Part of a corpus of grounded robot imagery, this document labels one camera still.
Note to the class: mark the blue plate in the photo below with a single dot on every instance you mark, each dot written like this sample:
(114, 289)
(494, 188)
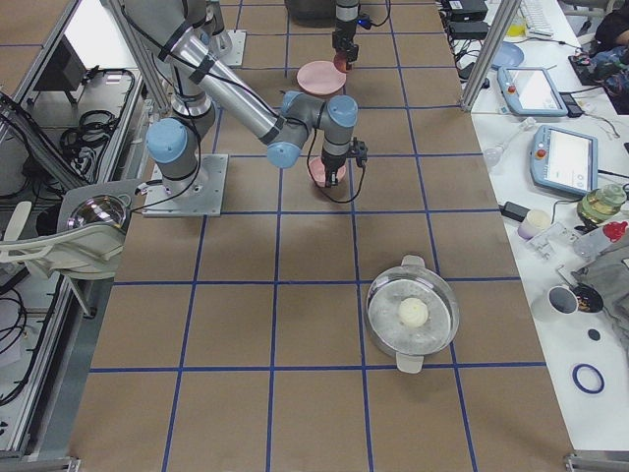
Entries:
(508, 55)

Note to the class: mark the aluminium frame post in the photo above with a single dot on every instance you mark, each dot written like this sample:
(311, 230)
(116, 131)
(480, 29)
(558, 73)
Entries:
(501, 21)

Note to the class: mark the white chair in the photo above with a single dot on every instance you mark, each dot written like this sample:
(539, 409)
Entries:
(92, 252)

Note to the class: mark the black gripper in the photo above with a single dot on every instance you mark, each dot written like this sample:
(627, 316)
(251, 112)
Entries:
(343, 37)
(332, 162)

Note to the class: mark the white steamed bun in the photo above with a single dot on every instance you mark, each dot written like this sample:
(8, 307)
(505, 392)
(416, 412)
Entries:
(413, 312)

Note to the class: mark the far blue teach pendant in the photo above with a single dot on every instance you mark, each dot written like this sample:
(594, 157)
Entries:
(530, 92)

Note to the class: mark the near blue teach pendant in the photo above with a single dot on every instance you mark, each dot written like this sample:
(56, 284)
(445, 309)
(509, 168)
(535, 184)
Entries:
(564, 161)

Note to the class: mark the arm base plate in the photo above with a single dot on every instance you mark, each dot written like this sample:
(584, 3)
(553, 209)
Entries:
(203, 196)
(229, 46)

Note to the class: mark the white mug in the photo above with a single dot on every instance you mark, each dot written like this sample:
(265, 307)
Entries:
(556, 303)

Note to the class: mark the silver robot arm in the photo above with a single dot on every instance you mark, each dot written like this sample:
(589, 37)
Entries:
(178, 34)
(348, 17)

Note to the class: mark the pink bowl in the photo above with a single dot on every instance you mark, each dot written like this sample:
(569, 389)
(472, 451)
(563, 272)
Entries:
(317, 169)

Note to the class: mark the pink plate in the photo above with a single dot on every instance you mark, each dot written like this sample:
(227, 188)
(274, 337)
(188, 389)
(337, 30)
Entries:
(320, 78)

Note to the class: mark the blue teach pendant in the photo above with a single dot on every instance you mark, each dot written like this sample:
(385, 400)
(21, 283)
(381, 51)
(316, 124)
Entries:
(564, 161)
(530, 92)

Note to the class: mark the red apple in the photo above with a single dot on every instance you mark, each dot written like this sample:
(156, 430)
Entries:
(341, 63)

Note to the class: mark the metal dome lamp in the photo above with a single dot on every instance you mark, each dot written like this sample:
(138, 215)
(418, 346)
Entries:
(99, 209)

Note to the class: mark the glass steamer pot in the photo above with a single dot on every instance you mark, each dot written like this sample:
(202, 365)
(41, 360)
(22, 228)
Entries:
(410, 346)

